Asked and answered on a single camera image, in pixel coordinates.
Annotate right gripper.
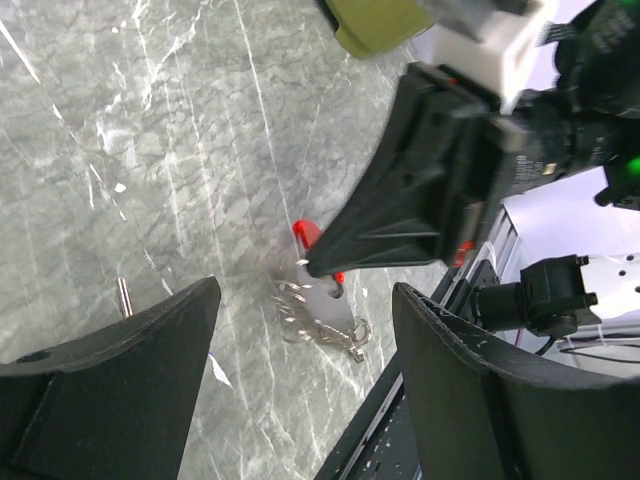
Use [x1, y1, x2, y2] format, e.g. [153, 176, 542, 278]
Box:
[486, 1, 639, 209]

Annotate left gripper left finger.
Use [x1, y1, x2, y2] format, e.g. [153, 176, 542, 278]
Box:
[1, 277, 221, 479]

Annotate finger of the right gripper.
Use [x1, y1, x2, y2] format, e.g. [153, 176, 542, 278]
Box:
[306, 62, 500, 277]

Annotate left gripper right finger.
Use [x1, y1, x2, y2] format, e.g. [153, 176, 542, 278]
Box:
[392, 283, 639, 479]

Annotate red and silver key organizer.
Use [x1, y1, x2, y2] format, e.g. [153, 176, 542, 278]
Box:
[271, 219, 371, 363]

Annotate olive green plastic bin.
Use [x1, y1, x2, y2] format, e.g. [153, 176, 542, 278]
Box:
[324, 0, 434, 59]

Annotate aluminium rail frame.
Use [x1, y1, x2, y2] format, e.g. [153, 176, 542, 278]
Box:
[479, 206, 527, 284]

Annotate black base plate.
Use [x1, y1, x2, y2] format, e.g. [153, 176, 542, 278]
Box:
[312, 259, 501, 480]

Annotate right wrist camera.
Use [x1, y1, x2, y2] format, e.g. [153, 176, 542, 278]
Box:
[431, 0, 558, 115]

